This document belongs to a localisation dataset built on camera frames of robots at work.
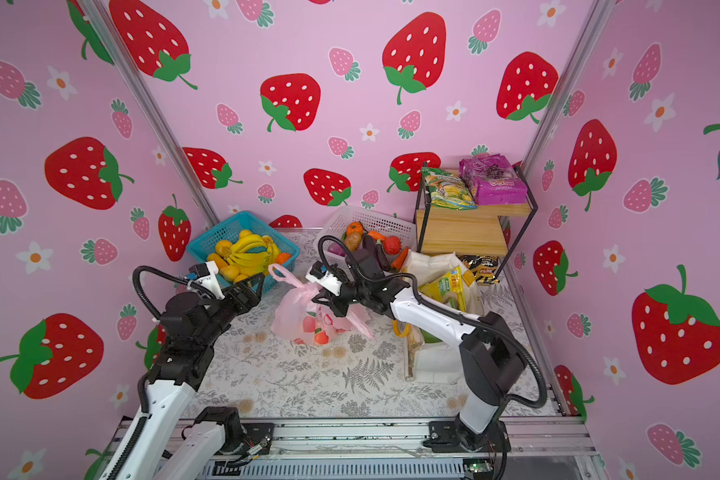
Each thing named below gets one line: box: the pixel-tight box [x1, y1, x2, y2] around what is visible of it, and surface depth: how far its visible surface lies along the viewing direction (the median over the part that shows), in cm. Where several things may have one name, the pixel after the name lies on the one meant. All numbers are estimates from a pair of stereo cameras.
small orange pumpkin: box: [346, 222, 363, 236], surface depth 117 cm
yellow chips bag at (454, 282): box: [418, 265, 475, 313], surface depth 85 cm
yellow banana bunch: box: [228, 229, 280, 276], surface depth 110 cm
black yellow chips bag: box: [456, 254, 500, 287], surface depth 100 cm
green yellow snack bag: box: [421, 167, 478, 211], surface depth 80 cm
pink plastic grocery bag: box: [268, 263, 374, 346], surface depth 79 cm
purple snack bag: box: [459, 153, 528, 206], surface depth 80 cm
